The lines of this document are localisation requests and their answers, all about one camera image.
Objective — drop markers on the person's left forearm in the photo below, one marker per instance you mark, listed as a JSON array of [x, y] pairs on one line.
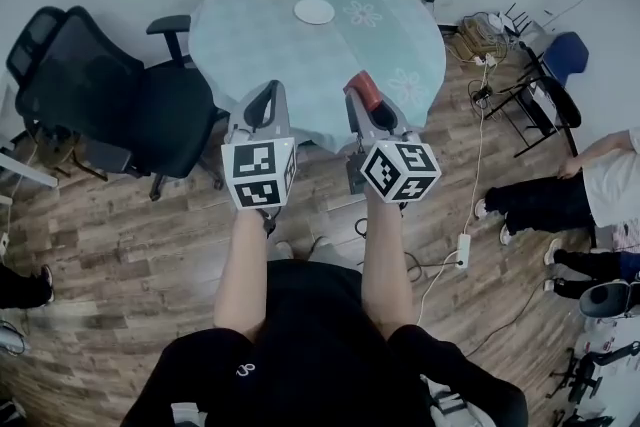
[[240, 275]]

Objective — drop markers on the white round plate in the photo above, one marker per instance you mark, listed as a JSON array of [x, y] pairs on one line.
[[313, 11]]

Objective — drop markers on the black office chair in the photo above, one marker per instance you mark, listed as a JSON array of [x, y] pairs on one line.
[[165, 115]]

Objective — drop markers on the white and black machine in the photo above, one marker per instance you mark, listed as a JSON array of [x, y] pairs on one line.
[[605, 300]]

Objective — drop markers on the person's black shirt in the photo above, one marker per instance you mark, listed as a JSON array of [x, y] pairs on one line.
[[310, 340]]

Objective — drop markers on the red block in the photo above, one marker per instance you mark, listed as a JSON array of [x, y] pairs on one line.
[[365, 87]]

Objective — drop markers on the router with antennas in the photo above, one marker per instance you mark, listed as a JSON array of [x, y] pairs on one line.
[[496, 21]]

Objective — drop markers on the person's right forearm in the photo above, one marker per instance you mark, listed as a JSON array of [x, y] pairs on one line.
[[385, 265]]

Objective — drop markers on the white desk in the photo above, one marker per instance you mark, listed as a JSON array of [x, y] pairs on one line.
[[25, 167]]

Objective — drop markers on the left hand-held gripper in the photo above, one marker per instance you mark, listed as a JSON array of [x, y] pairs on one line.
[[255, 165]]

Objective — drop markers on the black power brick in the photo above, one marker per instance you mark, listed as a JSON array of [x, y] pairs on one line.
[[482, 94]]

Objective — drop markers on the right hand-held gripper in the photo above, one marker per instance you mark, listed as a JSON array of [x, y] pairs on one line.
[[400, 170]]

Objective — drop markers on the pale green floral tablecloth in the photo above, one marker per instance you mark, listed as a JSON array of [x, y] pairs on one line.
[[280, 55]]

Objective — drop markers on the person's left shoe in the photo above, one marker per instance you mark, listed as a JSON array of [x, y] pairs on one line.
[[284, 251]]

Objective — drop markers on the black metal frame chair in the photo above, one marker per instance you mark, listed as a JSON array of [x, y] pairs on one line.
[[567, 107]]

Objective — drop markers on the blue chair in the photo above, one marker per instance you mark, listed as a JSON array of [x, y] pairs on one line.
[[567, 55]]

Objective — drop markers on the white power strip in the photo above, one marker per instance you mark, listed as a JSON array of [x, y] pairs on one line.
[[463, 250], [486, 60]]

